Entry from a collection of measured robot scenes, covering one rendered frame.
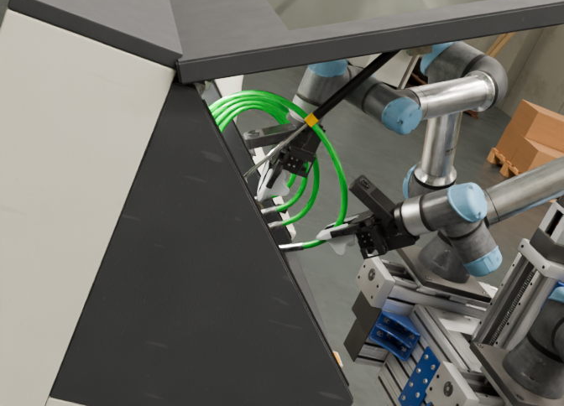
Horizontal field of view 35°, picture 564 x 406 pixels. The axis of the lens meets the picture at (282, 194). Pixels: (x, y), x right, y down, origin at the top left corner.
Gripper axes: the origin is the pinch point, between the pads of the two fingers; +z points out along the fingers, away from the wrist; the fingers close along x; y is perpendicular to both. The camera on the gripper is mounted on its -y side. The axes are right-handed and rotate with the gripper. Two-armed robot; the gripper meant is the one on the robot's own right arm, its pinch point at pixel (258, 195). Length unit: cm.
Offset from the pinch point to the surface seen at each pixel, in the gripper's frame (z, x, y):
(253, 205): -10.9, -34.7, -11.2
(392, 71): 95, 800, 340
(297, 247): 3.5, -12.9, 8.4
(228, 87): -11.9, 35.0, -7.8
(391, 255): 118, 291, 187
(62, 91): -20, -35, -49
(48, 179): -4, -35, -46
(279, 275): 0.7, -35.0, -0.9
